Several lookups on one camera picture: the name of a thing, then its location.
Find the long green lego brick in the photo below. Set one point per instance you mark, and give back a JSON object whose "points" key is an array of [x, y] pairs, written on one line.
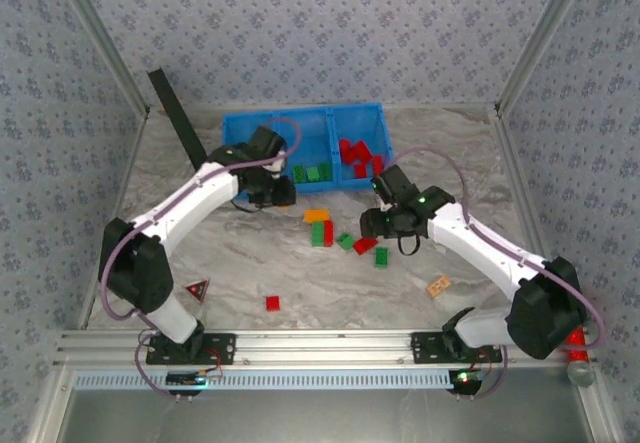
{"points": [[317, 234], [313, 173], [299, 173]]}

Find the long orange lego brick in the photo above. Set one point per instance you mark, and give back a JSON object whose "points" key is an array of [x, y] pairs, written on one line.
{"points": [[316, 216]]}

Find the long red lego brick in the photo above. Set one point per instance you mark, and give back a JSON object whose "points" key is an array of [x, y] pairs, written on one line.
{"points": [[360, 170], [361, 149], [328, 233], [345, 148]]}

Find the small red lego brick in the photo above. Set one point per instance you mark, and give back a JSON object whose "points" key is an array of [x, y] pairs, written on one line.
{"points": [[273, 303]]}

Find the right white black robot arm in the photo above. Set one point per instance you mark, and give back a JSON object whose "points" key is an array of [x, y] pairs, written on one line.
{"points": [[480, 248]]}

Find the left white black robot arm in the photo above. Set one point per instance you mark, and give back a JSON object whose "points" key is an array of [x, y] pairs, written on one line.
{"points": [[200, 198]]}

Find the black flat strip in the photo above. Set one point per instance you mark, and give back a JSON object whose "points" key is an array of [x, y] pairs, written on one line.
{"points": [[175, 113]]}

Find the red triangle sign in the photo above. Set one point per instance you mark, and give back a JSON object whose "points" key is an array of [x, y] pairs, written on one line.
{"points": [[196, 290]]}

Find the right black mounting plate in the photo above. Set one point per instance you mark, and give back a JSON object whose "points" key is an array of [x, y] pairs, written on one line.
{"points": [[425, 348]]}

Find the black mounting plate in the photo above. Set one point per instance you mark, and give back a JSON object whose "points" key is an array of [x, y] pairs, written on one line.
{"points": [[425, 348], [222, 348]]}

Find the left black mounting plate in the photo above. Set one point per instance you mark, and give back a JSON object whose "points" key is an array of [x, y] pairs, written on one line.
{"points": [[222, 348]]}

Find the right circuit board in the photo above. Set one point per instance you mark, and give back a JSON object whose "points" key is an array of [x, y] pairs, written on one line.
{"points": [[465, 380]]}

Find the circuit board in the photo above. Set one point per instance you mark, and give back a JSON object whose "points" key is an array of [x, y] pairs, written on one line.
{"points": [[185, 378], [465, 380]]}

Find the grey metal panel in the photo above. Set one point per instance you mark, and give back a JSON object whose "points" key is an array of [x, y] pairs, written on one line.
{"points": [[320, 418]]}

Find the left circuit board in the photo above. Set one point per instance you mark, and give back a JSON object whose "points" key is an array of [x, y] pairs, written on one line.
{"points": [[185, 378]]}

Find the red glitter tube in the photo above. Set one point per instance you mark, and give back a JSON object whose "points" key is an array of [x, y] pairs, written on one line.
{"points": [[579, 355]]}

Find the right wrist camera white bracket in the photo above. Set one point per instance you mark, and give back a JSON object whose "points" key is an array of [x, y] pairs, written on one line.
{"points": [[386, 206]]}

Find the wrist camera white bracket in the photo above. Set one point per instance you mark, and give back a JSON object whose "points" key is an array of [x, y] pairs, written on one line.
{"points": [[274, 165], [386, 206]]}

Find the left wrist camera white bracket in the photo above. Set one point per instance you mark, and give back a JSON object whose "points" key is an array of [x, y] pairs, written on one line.
{"points": [[274, 165]]}

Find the aluminium side rail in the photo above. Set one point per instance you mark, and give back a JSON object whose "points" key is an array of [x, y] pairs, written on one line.
{"points": [[131, 163], [512, 163]]}

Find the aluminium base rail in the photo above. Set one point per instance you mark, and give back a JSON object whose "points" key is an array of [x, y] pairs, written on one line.
{"points": [[320, 345]]}

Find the aluminium corner post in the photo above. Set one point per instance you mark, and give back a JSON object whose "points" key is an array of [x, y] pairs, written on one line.
{"points": [[106, 38], [540, 38]]}

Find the aluminium frame bar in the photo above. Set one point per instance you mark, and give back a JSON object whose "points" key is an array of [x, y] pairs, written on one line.
{"points": [[600, 423], [50, 408]]}

